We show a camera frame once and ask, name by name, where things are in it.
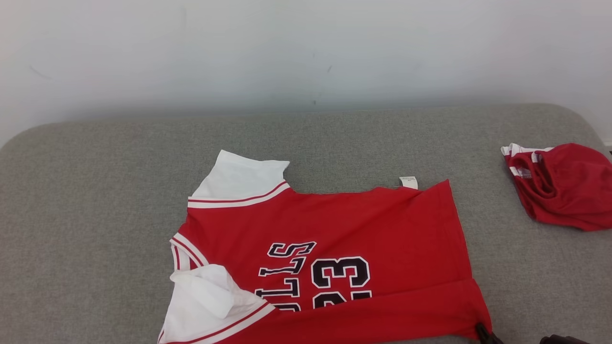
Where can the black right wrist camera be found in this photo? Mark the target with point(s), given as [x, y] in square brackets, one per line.
[564, 340]

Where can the red white basketball jersey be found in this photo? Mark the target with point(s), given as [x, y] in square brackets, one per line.
[382, 229]

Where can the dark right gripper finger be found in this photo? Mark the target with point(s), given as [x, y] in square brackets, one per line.
[486, 335]

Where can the grey fabric sofa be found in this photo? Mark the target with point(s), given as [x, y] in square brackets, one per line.
[119, 215]

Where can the red shorts white stripes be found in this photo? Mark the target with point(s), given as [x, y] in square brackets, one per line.
[569, 191]

